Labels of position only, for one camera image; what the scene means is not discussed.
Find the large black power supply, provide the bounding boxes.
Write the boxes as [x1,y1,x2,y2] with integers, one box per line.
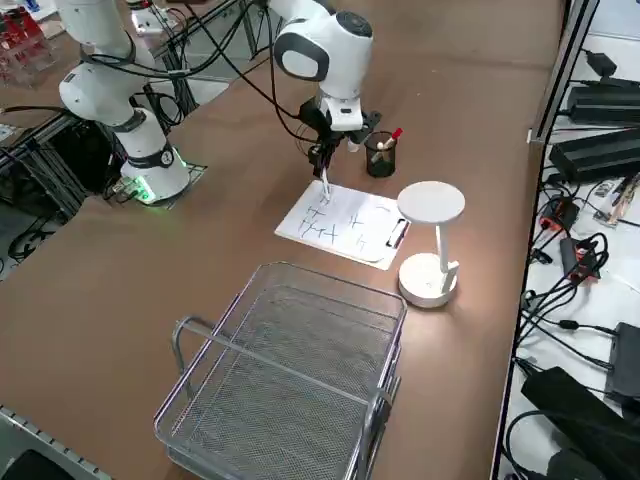
[548,127,640,184]

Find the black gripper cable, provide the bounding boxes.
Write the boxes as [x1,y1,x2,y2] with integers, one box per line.
[184,0,321,146]

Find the black metal clipboard clip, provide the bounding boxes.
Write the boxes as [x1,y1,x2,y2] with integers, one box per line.
[385,217,411,250]

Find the small black power adapter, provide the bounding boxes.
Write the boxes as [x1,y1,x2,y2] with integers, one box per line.
[584,49,619,77]

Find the black metal frame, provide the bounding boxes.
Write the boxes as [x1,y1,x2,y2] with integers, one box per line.
[0,112,126,226]

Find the white desk lamp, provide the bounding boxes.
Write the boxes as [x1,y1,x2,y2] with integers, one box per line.
[396,180,467,309]

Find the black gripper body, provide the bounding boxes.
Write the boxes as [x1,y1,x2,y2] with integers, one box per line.
[298,98,347,147]

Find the aluminium frame post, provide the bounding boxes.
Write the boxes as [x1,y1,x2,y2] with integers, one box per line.
[528,0,601,146]

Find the black wrist bracket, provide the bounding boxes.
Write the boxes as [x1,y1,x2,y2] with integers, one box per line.
[347,110,383,152]

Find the silver mesh paper tray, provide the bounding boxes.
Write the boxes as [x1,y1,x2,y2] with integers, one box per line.
[153,260,409,480]

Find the orange black plug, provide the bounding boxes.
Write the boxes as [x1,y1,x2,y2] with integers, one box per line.
[538,197,581,232]
[558,237,604,287]

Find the black bag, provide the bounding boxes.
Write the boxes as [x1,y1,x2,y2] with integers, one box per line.
[521,367,640,480]

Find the white clipboard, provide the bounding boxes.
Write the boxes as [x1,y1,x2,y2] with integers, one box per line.
[274,179,412,271]

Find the grey slotted rail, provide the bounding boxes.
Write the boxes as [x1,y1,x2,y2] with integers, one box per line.
[0,403,114,480]

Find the black flat box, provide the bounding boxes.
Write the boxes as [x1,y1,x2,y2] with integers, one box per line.
[604,322,640,404]

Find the black mesh pen holder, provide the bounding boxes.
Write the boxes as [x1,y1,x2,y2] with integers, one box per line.
[363,130,400,178]

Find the clear rack with red boxes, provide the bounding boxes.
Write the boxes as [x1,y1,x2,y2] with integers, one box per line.
[0,9,64,89]

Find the white A4 paper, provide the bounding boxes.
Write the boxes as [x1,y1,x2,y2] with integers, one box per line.
[277,180,402,264]

